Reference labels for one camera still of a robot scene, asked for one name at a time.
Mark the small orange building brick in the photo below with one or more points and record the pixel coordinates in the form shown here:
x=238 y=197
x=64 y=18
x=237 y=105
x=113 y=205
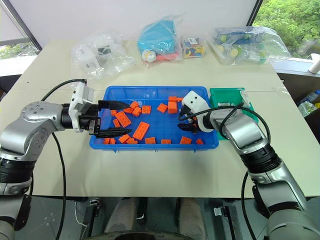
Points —
x=107 y=141
x=179 y=99
x=136 y=111
x=146 y=109
x=162 y=107
x=124 y=138
x=128 y=110
x=166 y=142
x=116 y=122
x=134 y=105
x=199 y=141
x=113 y=113
x=185 y=140
x=113 y=141
x=150 y=140
x=132 y=141

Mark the bag of plastic bottles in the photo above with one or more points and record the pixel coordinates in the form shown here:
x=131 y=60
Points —
x=310 y=102

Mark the green white battery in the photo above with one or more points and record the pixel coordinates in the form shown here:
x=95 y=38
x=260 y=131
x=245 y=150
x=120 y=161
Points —
x=225 y=104

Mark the black window frame bar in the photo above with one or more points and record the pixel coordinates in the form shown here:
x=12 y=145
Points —
x=22 y=27

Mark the white cylinder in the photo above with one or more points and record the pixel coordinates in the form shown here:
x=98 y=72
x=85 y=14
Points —
x=315 y=63

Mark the clear bag with white parts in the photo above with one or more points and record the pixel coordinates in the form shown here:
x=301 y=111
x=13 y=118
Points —
x=100 y=55

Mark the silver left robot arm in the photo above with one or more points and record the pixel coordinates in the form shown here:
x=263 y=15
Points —
x=37 y=117

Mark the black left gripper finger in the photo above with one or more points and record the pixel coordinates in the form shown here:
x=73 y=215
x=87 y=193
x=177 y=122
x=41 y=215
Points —
x=112 y=133
x=112 y=105

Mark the metal table clamp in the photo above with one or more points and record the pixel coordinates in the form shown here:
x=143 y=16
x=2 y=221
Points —
x=218 y=211
x=93 y=202

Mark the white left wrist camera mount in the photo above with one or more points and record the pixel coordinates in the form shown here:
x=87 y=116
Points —
x=77 y=100

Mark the tall orange building block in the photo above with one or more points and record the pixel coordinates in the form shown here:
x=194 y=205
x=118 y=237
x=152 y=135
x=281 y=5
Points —
x=172 y=106

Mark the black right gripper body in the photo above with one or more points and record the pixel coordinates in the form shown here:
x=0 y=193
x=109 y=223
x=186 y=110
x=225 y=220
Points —
x=195 y=127

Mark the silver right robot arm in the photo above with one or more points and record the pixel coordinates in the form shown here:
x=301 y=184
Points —
x=240 y=130

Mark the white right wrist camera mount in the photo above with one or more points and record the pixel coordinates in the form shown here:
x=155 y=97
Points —
x=195 y=100

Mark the large orange building plate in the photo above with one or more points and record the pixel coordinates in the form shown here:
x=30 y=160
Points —
x=123 y=118
x=141 y=130

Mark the clear bag with blue pouch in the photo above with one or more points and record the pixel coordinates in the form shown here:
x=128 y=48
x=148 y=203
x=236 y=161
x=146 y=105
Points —
x=160 y=42

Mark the dark rounded base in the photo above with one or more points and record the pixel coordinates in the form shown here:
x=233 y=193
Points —
x=150 y=236

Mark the blue plastic bin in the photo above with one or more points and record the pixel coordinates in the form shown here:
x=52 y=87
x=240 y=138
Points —
x=160 y=125

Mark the beige rounded shape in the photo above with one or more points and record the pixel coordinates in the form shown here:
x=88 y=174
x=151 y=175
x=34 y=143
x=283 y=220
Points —
x=122 y=215
x=192 y=217

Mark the small bag colourful pieces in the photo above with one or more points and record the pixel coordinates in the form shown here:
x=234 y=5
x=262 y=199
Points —
x=193 y=48

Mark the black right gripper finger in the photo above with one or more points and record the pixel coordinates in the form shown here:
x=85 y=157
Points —
x=184 y=111
x=185 y=127

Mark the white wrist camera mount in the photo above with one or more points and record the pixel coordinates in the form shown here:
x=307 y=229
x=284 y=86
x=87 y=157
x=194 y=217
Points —
x=195 y=100
x=77 y=100

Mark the green plastic bin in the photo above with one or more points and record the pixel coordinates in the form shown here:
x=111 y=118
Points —
x=225 y=96

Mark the clear bag with blue toys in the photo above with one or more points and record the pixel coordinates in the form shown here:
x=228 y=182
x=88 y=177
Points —
x=247 y=46

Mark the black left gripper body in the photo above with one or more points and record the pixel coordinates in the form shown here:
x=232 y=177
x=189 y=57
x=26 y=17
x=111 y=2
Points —
x=92 y=117

